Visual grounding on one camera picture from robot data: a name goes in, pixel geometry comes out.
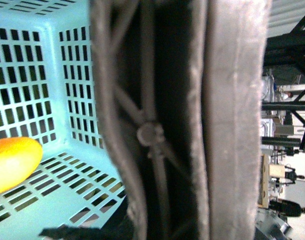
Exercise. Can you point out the light blue plastic basket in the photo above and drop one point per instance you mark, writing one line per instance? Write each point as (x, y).
(47, 94)

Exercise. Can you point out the brown basket handle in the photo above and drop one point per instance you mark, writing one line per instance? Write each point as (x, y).
(178, 97)

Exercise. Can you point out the yellow orange mango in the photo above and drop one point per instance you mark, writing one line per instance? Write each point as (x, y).
(19, 158)

